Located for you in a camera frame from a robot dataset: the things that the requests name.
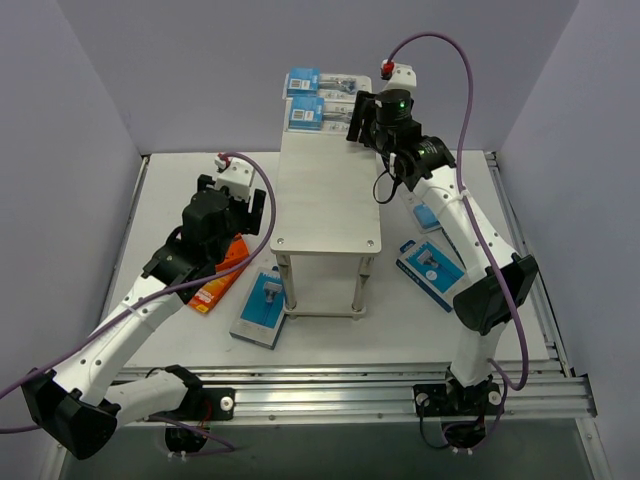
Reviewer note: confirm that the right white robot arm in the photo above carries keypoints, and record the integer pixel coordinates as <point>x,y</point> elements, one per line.
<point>499,279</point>

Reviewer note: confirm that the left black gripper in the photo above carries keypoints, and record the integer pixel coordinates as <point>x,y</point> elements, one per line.
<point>251,212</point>

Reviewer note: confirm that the blue Harry's box front left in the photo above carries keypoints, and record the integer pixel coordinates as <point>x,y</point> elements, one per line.
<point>262,315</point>

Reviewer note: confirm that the blue harry's box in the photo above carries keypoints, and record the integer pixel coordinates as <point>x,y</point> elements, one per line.
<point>262,315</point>
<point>434,267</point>

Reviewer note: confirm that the Gillette SkinGuard blister pack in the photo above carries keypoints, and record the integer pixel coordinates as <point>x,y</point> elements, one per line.
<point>317,115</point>

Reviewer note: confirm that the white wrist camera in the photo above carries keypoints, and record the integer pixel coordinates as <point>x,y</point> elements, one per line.
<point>398,76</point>
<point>235,176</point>

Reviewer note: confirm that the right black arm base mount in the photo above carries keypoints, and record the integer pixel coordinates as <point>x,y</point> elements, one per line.
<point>445,400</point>

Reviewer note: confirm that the lower orange Fusion5 razor box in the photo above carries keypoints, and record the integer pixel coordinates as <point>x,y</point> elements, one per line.
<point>209,295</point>

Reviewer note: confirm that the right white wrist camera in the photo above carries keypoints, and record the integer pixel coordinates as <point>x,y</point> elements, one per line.
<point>398,76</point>

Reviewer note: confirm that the white two-tier shelf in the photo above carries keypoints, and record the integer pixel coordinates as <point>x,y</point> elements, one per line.
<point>328,231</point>

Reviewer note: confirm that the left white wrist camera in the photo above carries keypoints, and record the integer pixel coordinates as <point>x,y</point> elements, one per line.
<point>235,176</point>

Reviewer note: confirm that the aluminium mounting rail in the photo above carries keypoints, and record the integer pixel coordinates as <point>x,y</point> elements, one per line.
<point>379,394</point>

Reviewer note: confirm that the blue Harry's box right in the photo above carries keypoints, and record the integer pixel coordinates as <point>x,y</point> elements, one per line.
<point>434,267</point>

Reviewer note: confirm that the orange fusion5 razor box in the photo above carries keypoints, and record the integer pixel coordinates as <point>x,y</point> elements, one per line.
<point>238,251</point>
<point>209,295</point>

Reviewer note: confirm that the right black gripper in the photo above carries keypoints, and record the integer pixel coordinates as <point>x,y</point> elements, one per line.
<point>360,117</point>

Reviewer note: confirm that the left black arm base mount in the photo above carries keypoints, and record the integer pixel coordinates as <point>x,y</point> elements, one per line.
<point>208,404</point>

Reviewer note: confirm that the upper orange Fusion5 razor box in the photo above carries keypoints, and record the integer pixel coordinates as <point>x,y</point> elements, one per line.
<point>238,251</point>

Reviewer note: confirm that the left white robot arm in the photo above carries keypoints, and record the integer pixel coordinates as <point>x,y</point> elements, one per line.
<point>76,401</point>

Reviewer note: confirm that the clear blue-card razor blister pack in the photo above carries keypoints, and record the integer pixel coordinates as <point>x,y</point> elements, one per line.
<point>423,218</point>

